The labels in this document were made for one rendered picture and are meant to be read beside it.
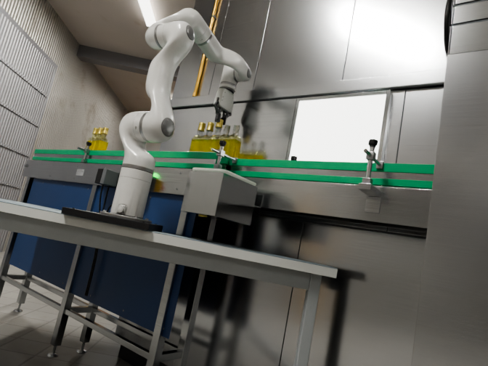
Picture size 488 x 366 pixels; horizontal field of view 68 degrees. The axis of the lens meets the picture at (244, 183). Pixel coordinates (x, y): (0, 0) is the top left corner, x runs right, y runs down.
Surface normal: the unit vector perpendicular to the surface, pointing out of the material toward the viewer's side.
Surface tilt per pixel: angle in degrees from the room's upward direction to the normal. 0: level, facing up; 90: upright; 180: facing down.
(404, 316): 90
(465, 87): 90
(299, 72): 90
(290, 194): 90
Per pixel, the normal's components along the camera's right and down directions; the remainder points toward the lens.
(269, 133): -0.57, -0.24
